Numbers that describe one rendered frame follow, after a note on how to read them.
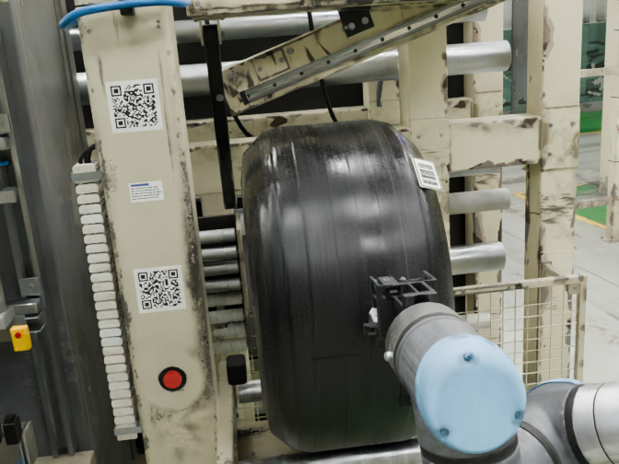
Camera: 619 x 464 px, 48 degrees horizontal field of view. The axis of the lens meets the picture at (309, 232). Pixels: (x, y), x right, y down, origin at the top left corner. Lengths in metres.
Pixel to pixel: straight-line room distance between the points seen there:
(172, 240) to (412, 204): 0.38
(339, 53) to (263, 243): 0.60
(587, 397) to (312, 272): 0.40
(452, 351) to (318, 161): 0.50
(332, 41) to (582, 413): 0.97
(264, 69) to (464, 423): 1.00
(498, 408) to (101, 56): 0.74
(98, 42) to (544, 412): 0.77
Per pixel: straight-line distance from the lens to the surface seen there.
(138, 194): 1.10
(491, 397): 0.62
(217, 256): 1.53
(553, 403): 0.77
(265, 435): 1.50
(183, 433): 1.25
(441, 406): 0.61
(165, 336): 1.17
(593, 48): 12.52
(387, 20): 1.50
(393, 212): 0.99
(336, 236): 0.97
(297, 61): 1.47
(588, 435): 0.74
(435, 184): 1.05
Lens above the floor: 1.60
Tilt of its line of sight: 16 degrees down
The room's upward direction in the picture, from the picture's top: 4 degrees counter-clockwise
